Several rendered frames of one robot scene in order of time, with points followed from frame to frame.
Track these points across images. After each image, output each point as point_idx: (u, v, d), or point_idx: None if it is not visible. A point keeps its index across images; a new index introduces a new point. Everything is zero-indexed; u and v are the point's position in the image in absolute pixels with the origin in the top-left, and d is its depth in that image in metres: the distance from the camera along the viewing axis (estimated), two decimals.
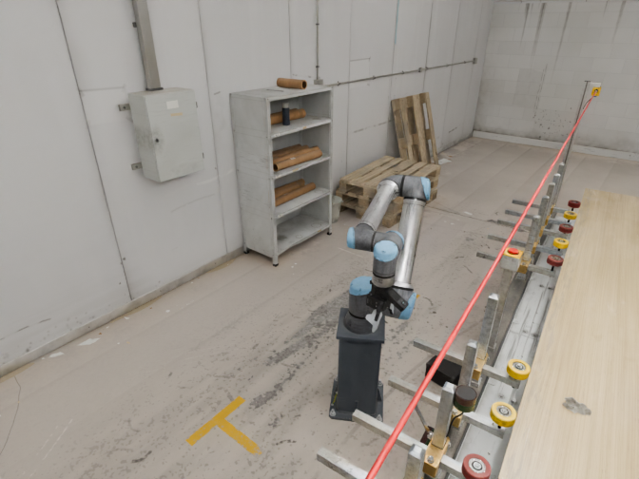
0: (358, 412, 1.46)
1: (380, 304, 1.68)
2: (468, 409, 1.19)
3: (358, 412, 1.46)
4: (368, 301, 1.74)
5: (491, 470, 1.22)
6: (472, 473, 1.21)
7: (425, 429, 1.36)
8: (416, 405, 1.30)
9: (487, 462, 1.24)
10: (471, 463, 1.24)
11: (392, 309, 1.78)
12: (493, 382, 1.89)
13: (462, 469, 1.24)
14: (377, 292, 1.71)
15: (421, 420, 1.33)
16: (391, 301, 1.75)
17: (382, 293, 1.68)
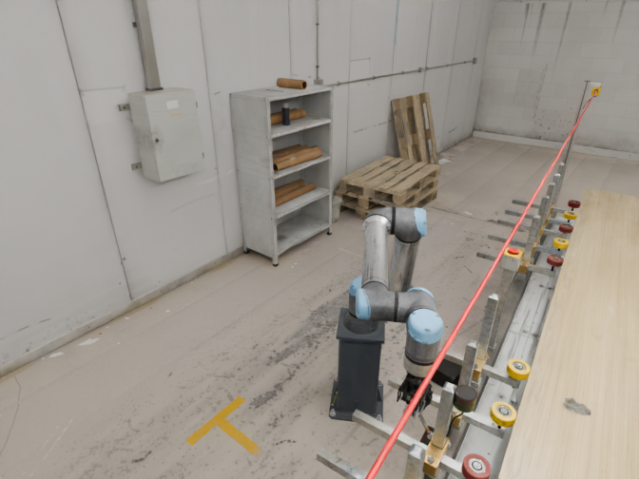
0: (358, 412, 1.46)
1: (432, 392, 1.21)
2: (468, 409, 1.19)
3: (358, 412, 1.46)
4: (416, 408, 1.18)
5: (491, 470, 1.22)
6: (472, 473, 1.21)
7: (425, 429, 1.36)
8: None
9: (487, 462, 1.24)
10: (471, 463, 1.24)
11: None
12: (493, 382, 1.89)
13: (462, 469, 1.24)
14: (418, 384, 1.18)
15: (421, 420, 1.33)
16: None
17: None
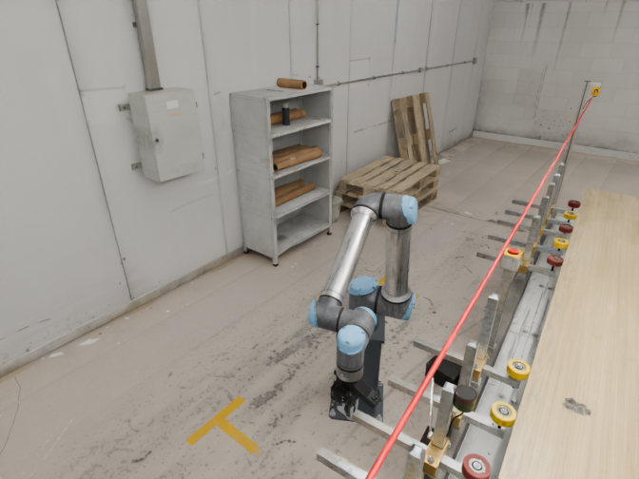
0: (358, 412, 1.46)
1: (346, 405, 1.40)
2: (468, 409, 1.19)
3: (358, 412, 1.46)
4: (333, 393, 1.45)
5: (491, 470, 1.22)
6: (472, 473, 1.21)
7: (431, 418, 1.40)
8: (434, 379, 1.43)
9: (487, 462, 1.24)
10: (471, 463, 1.24)
11: (356, 409, 1.47)
12: (493, 382, 1.89)
13: (462, 469, 1.24)
14: (342, 384, 1.42)
15: (432, 401, 1.41)
16: (358, 396, 1.46)
17: (349, 386, 1.39)
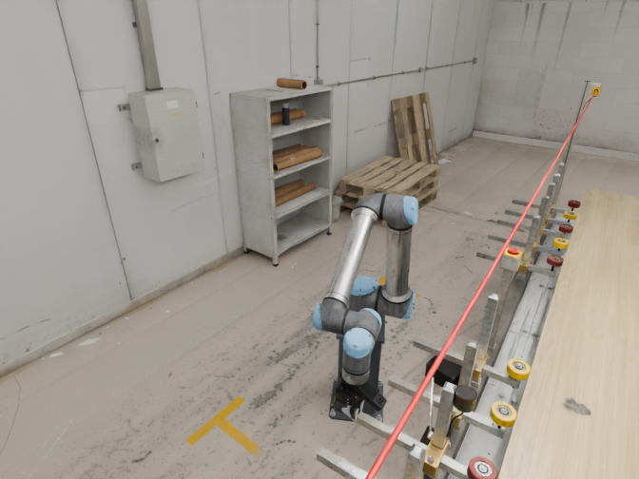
0: (362, 414, 1.45)
1: (352, 407, 1.39)
2: (468, 409, 1.19)
3: (362, 414, 1.45)
4: (338, 395, 1.44)
5: (496, 473, 1.21)
6: (477, 476, 1.20)
7: (431, 418, 1.40)
8: (434, 379, 1.43)
9: (493, 465, 1.23)
10: (476, 466, 1.23)
11: (360, 411, 1.46)
12: (493, 382, 1.89)
13: (468, 472, 1.23)
14: (348, 386, 1.41)
15: (432, 401, 1.41)
16: (363, 398, 1.45)
17: (355, 389, 1.38)
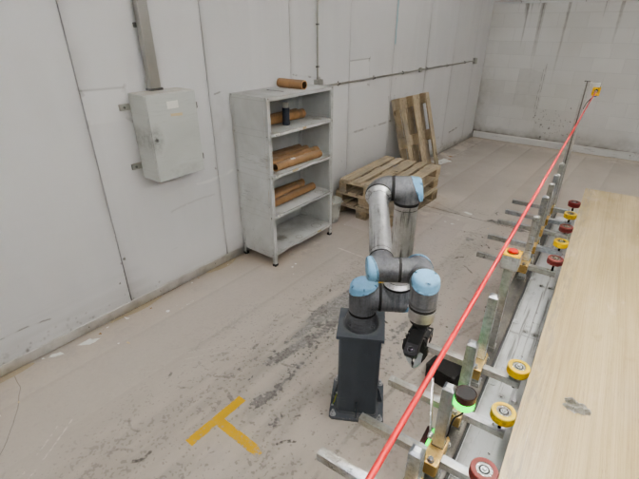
0: (364, 415, 1.44)
1: (403, 338, 1.47)
2: (468, 409, 1.19)
3: (364, 415, 1.44)
4: None
5: (497, 474, 1.21)
6: (479, 477, 1.20)
7: (431, 418, 1.40)
8: (434, 379, 1.43)
9: (494, 466, 1.23)
10: (478, 467, 1.23)
11: (416, 360, 1.47)
12: (493, 382, 1.89)
13: (469, 473, 1.23)
14: None
15: (432, 401, 1.41)
16: (422, 353, 1.44)
17: (413, 326, 1.43)
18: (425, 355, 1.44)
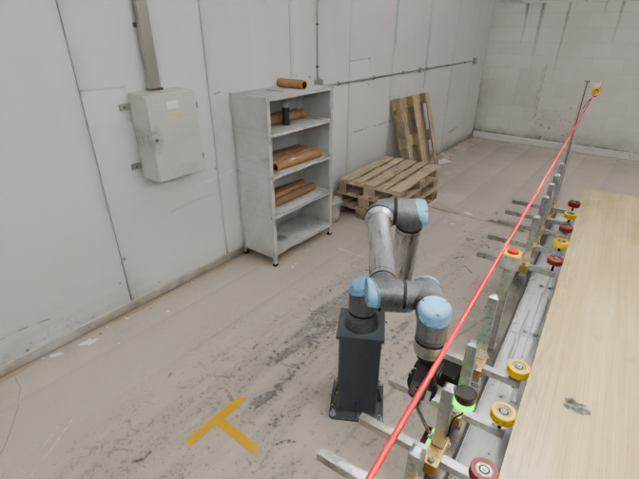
0: (364, 415, 1.44)
1: (409, 373, 1.27)
2: (468, 409, 1.19)
3: (364, 415, 1.44)
4: None
5: (497, 474, 1.21)
6: (479, 477, 1.20)
7: (425, 429, 1.36)
8: (417, 404, 1.30)
9: (494, 466, 1.23)
10: (478, 467, 1.23)
11: (423, 398, 1.27)
12: (493, 382, 1.89)
13: (469, 473, 1.23)
14: None
15: (421, 419, 1.33)
16: (431, 391, 1.24)
17: (419, 360, 1.24)
18: (434, 394, 1.24)
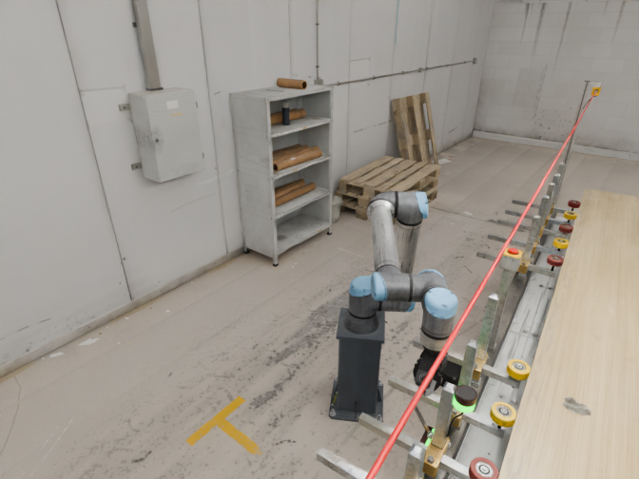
0: (364, 415, 1.44)
1: (415, 363, 1.32)
2: (468, 409, 1.19)
3: (364, 415, 1.44)
4: None
5: (497, 474, 1.21)
6: (479, 477, 1.20)
7: (425, 429, 1.36)
8: (416, 406, 1.30)
9: (494, 466, 1.23)
10: (478, 467, 1.23)
11: (428, 388, 1.32)
12: (493, 382, 1.89)
13: (469, 473, 1.23)
14: None
15: (421, 420, 1.33)
16: (435, 380, 1.29)
17: (425, 351, 1.28)
18: (438, 384, 1.28)
